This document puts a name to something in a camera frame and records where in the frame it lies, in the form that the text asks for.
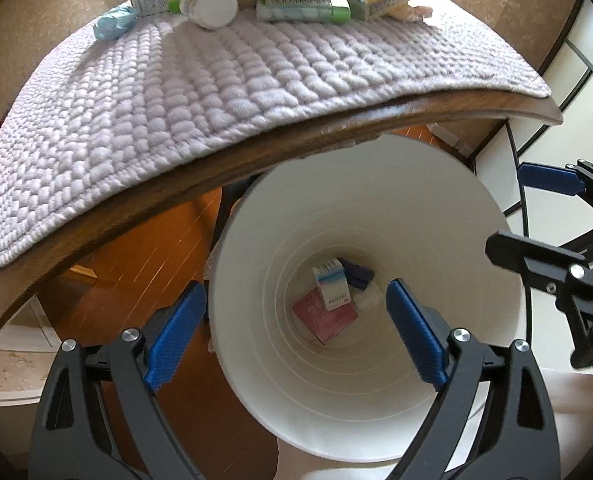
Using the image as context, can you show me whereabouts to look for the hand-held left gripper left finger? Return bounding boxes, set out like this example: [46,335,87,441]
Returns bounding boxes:
[29,280,208,480]

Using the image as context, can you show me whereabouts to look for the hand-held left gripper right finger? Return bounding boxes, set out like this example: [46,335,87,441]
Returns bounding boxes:
[385,279,561,480]

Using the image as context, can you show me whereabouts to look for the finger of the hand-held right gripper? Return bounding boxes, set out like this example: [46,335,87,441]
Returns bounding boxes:
[517,159,593,221]
[485,230,593,371]

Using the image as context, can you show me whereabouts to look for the clear plastic wrapper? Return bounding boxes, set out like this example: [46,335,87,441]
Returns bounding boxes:
[351,282,392,316]

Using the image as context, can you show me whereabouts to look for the dark purple item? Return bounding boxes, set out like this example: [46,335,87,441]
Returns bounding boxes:
[337,258,375,291]

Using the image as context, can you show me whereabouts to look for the small white and blue box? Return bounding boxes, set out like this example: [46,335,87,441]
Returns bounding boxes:
[312,259,353,311]

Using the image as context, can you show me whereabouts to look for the pink packet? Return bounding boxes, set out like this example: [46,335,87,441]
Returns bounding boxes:
[291,291,358,346]

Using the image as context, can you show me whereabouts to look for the white trash bin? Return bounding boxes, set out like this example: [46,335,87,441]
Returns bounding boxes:
[207,132,526,480]

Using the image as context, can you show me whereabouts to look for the clear makeup sponge packet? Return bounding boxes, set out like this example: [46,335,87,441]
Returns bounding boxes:
[396,2,434,23]

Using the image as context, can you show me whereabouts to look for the wooden table edge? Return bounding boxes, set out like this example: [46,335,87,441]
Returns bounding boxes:
[0,85,564,337]

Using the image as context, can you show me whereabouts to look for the lilac textured blanket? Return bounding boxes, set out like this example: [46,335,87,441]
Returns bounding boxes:
[0,2,553,278]

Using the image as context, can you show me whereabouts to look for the green and white packet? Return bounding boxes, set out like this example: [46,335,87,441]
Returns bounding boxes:
[255,0,352,23]

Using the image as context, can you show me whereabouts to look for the light blue crumpled wrapper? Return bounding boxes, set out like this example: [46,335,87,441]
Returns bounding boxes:
[94,2,138,41]

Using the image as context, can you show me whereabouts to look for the white cup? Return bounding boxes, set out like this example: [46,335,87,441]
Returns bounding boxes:
[169,0,240,30]

